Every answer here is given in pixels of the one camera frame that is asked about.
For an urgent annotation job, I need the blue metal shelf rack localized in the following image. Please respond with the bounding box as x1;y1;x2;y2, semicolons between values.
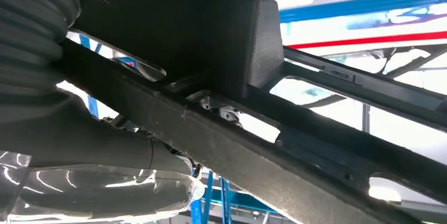
78;0;447;224

